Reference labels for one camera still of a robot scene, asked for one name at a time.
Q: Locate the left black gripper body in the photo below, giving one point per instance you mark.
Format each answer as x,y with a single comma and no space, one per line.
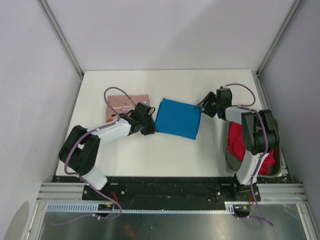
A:
147,126

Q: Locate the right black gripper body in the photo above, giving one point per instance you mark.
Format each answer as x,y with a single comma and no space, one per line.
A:
211,107

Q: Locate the pink printed t shirt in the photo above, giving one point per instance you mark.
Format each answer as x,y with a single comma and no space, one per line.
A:
122,104

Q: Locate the blue t shirt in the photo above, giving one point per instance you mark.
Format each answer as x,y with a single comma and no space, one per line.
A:
178,118

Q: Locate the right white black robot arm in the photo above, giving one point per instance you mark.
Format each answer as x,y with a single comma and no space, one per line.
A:
260,136

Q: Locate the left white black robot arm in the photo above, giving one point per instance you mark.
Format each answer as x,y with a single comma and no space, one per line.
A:
80,149

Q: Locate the red t shirt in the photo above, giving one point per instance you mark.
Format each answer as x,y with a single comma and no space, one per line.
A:
237,148

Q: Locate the grey plastic basket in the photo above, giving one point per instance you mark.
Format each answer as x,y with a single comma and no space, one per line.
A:
275,170

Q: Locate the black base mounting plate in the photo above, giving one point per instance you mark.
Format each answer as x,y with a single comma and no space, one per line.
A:
170,193

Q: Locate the aluminium extrusion rail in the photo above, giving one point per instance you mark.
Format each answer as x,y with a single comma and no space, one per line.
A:
272,193

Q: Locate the right aluminium frame post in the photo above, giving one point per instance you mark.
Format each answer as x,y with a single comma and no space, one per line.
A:
280,34

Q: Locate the aluminium frame post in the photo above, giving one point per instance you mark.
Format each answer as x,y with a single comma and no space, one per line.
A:
280,34
50,16

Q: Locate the left aluminium frame post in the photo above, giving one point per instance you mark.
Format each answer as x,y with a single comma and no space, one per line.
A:
50,16

